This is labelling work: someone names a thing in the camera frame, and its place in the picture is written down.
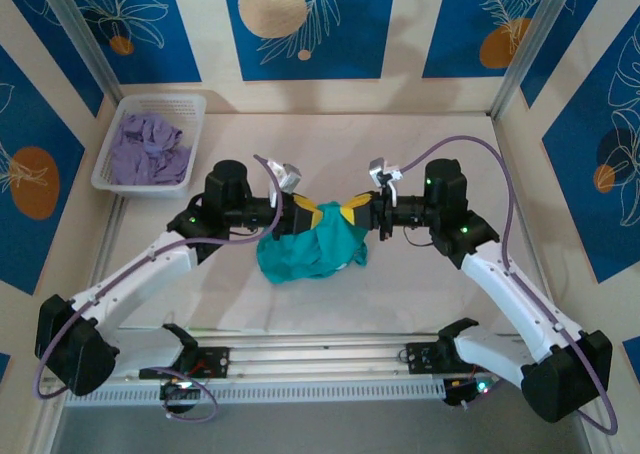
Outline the teal t-shirt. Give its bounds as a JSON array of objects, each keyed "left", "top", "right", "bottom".
[{"left": 256, "top": 199, "right": 370, "bottom": 286}]

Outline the white plastic lattice basket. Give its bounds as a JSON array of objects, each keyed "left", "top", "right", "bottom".
[{"left": 90, "top": 93, "right": 208, "bottom": 200}]

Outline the lavender crumpled garment pile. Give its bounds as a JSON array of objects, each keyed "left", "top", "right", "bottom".
[{"left": 108, "top": 112, "right": 195, "bottom": 186}]

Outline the right gripper thin black cable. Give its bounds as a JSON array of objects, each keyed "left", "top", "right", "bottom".
[{"left": 404, "top": 226, "right": 435, "bottom": 248}]

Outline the right aluminium side rail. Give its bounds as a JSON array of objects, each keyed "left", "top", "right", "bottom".
[{"left": 492, "top": 113, "right": 566, "bottom": 336}]

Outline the aluminium side rail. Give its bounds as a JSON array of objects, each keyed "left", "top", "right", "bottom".
[
  {"left": 492, "top": 113, "right": 566, "bottom": 336},
  {"left": 89, "top": 193, "right": 127, "bottom": 288}
]

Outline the left aluminium side rail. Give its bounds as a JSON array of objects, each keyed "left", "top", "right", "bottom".
[{"left": 89, "top": 193, "right": 127, "bottom": 288}]

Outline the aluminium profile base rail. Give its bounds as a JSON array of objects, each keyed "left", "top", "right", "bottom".
[{"left": 42, "top": 331, "right": 594, "bottom": 388}]

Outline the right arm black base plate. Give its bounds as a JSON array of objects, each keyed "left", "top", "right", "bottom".
[{"left": 405, "top": 341, "right": 451, "bottom": 375}]

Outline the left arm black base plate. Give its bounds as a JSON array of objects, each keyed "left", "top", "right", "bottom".
[{"left": 138, "top": 346, "right": 231, "bottom": 380}]

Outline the white slotted cable duct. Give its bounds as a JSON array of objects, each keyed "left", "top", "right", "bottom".
[{"left": 63, "top": 377, "right": 446, "bottom": 408}]

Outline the right aluminium frame post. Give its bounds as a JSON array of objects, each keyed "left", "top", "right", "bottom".
[{"left": 489, "top": 0, "right": 584, "bottom": 120}]

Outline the aluminium frame post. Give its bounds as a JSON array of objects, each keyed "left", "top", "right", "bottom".
[
  {"left": 37, "top": 0, "right": 124, "bottom": 106},
  {"left": 489, "top": 0, "right": 584, "bottom": 120}
]

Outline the left aluminium frame post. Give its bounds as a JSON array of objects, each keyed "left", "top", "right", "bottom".
[{"left": 37, "top": 0, "right": 124, "bottom": 106}]

